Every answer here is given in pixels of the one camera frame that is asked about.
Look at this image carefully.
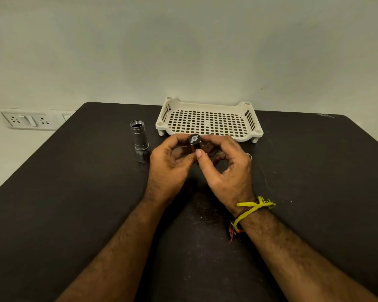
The person's right hand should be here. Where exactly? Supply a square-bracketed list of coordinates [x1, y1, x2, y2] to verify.
[196, 135, 256, 215]

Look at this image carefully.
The person's left hand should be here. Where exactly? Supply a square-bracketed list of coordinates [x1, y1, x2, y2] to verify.
[144, 133, 198, 207]

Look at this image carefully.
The black battery holder cartridge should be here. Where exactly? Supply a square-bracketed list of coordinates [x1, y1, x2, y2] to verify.
[188, 133, 203, 153]

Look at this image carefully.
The person's left forearm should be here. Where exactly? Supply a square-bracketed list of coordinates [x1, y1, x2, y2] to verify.
[55, 193, 174, 302]

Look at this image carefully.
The person's right forearm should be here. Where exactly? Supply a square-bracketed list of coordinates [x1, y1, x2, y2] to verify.
[239, 207, 378, 302]

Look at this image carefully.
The cream perforated plastic tray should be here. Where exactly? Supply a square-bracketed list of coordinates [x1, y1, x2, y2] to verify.
[155, 97, 264, 144]

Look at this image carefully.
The grey metal flashlight body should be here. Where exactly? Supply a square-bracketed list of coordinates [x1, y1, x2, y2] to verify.
[130, 120, 152, 163]

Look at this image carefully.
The yellow thread wristband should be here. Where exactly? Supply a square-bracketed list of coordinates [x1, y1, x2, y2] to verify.
[231, 196, 277, 233]

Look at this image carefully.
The red thread wristband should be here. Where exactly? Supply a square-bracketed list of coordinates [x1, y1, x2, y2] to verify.
[228, 207, 251, 245]

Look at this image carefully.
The white wall socket panel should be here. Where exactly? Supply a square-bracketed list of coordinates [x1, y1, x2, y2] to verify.
[1, 109, 76, 131]

